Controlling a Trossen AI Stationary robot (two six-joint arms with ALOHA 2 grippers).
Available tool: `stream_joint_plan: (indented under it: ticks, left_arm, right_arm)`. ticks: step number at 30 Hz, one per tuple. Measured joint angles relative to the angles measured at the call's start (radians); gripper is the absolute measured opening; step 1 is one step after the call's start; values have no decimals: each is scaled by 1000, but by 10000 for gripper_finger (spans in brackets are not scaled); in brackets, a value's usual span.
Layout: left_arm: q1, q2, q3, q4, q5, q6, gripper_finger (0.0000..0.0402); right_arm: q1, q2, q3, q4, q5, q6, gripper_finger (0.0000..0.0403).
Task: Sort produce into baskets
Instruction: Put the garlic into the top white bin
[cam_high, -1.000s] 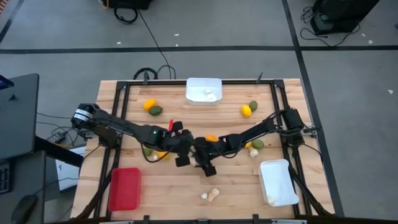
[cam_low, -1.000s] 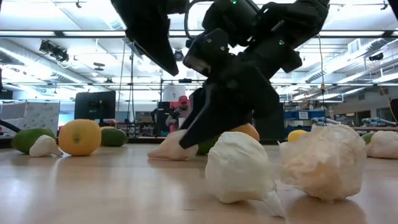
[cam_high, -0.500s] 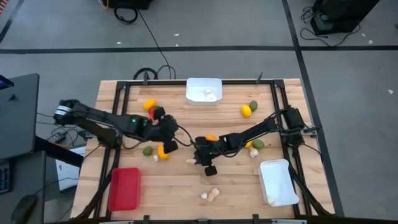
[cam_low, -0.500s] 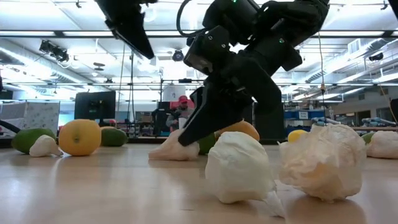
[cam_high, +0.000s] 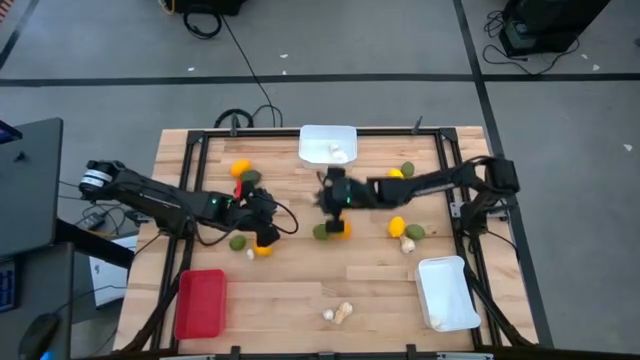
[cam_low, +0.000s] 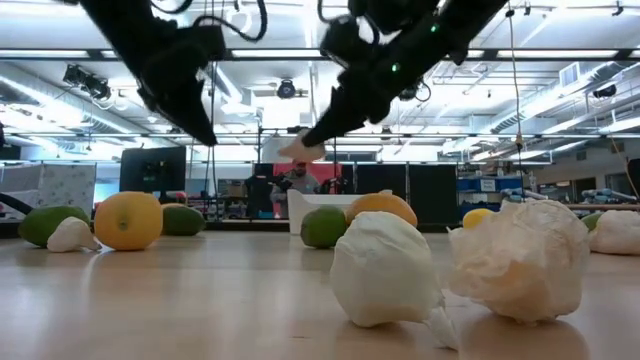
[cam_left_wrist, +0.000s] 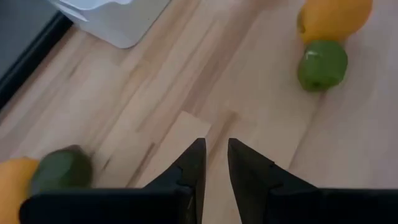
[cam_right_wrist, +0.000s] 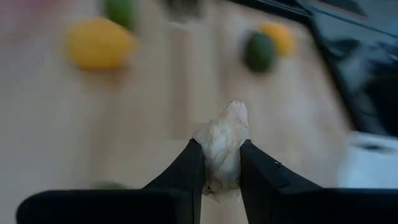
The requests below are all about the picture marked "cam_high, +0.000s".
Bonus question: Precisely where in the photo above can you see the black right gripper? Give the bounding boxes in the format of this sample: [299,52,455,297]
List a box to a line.
[315,167,376,235]

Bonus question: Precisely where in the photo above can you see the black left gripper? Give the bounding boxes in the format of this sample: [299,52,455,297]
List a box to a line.
[235,187,282,248]

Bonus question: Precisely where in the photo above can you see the white plastic basket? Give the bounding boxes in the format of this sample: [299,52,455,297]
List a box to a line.
[413,255,482,333]
[298,124,359,170]

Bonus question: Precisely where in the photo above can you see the red plastic basket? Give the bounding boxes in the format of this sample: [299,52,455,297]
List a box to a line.
[173,268,228,341]

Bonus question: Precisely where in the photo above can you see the white paper sheet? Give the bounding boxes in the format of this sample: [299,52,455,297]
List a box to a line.
[88,234,139,308]

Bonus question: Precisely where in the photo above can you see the black desk beam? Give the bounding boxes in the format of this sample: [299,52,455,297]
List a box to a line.
[53,218,135,269]

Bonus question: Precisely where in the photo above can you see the black power brick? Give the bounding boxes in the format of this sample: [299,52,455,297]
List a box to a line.
[77,212,107,231]

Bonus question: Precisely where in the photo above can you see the grey desk surface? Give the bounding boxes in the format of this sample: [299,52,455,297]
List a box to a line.
[0,242,74,360]

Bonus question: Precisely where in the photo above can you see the black floor box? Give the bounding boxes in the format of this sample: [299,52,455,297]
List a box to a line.
[172,0,249,16]

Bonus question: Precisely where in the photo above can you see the dark grey desk top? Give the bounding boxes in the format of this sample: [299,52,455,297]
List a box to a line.
[0,117,65,257]

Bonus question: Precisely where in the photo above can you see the black computer mouse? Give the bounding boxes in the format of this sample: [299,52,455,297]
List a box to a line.
[18,312,60,360]

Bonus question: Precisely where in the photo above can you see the black keyboard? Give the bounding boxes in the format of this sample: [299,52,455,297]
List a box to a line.
[0,257,22,314]

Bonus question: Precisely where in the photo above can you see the black equipment cart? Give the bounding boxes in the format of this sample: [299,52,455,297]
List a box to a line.
[498,0,612,57]

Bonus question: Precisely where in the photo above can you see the black aluminium table frame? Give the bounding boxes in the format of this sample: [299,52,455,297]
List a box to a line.
[119,127,539,360]

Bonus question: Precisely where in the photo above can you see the black cable loop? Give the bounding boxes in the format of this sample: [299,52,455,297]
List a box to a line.
[214,107,254,129]

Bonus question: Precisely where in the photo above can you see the long black floor cable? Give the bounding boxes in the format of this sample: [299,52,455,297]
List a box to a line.
[219,14,285,129]

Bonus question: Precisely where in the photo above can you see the black coiled cable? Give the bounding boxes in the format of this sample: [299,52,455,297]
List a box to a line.
[181,10,224,41]

